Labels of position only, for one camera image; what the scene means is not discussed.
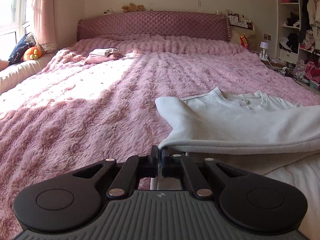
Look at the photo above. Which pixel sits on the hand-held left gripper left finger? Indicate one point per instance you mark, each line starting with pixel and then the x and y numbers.
pixel 155 155

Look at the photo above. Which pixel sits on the white open wardrobe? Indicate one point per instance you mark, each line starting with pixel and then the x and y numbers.
pixel 290 25

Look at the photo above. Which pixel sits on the red snack bag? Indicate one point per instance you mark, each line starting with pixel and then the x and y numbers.
pixel 245 41

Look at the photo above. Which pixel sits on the bedside shelf ornaments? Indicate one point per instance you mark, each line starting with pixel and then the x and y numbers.
pixel 240 20

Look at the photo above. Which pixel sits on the beige window seat cushion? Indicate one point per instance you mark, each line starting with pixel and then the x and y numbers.
pixel 17 71

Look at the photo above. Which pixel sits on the black hanging coat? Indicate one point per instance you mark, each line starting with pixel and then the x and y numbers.
pixel 303 17

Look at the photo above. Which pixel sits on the pink curtain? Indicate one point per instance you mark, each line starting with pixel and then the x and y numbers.
pixel 42 12

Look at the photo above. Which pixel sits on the navy patterned pillow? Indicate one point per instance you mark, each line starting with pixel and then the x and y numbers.
pixel 21 47

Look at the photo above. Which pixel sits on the brown teddy bear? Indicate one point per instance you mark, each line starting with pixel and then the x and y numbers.
pixel 133 7

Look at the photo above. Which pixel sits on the white power strip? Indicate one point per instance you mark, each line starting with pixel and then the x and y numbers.
pixel 264 55

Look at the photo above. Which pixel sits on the brass wall switch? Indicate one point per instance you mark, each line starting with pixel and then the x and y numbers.
pixel 267 37

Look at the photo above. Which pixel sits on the small white plush toy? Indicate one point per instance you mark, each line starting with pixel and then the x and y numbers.
pixel 108 11

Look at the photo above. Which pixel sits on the white duvet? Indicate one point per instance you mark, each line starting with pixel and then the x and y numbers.
pixel 295 182

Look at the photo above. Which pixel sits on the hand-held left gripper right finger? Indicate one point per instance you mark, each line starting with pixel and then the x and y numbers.
pixel 164 155

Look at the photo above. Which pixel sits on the window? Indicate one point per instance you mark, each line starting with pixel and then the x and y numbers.
pixel 11 5

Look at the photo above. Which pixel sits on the beige bedside cabinet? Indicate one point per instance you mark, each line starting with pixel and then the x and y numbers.
pixel 241 33

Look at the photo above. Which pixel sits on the purple quilted headboard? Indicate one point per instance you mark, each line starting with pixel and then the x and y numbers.
pixel 152 25

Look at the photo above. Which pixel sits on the white table lamp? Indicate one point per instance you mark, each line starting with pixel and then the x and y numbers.
pixel 264 45

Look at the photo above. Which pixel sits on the folded pink clothes pile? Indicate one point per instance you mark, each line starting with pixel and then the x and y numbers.
pixel 103 54

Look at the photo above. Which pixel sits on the pink and red clothes heap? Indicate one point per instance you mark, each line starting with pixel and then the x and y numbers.
pixel 310 71

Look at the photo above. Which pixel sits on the orange plush toy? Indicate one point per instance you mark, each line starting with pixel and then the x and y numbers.
pixel 32 53

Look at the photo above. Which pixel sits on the beige hanging coat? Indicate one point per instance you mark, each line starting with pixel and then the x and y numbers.
pixel 313 7

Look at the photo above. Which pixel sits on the pink fluffy blanket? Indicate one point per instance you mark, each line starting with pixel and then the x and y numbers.
pixel 82 110

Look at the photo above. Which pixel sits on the white printed sweatshirt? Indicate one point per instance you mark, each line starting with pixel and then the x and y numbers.
pixel 225 127

